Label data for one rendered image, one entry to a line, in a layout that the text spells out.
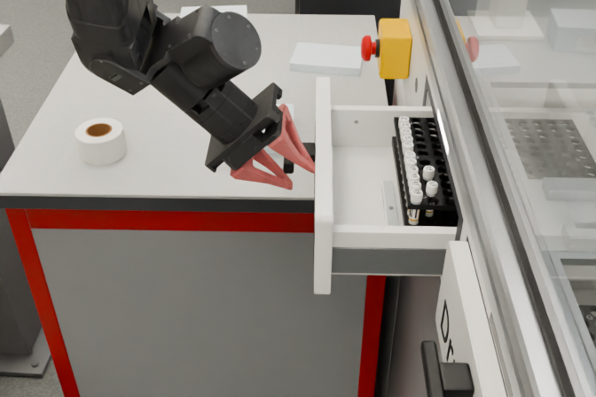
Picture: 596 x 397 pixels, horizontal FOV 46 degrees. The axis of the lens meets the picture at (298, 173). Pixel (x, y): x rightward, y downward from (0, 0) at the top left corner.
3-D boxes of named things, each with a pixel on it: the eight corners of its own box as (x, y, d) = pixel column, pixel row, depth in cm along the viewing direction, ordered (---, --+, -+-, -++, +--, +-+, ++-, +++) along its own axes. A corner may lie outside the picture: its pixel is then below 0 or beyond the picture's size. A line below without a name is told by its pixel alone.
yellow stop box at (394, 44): (375, 80, 109) (378, 36, 105) (372, 58, 115) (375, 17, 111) (408, 80, 109) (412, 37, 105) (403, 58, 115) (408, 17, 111)
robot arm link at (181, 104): (155, 44, 75) (130, 82, 72) (190, 19, 70) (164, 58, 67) (204, 86, 78) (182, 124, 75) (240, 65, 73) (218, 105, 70)
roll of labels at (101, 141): (131, 140, 110) (128, 118, 108) (119, 167, 104) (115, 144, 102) (88, 138, 110) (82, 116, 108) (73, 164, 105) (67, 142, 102)
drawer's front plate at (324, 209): (313, 297, 75) (315, 217, 69) (315, 144, 99) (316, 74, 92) (330, 298, 75) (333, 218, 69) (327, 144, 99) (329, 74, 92)
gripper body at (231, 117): (284, 123, 72) (231, 76, 69) (216, 177, 76) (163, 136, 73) (286, 90, 77) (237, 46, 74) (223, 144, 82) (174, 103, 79)
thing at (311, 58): (289, 71, 128) (289, 62, 127) (297, 49, 135) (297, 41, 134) (359, 76, 126) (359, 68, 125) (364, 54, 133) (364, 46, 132)
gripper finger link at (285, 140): (329, 176, 76) (267, 122, 72) (281, 212, 79) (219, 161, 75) (328, 141, 81) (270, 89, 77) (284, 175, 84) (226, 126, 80)
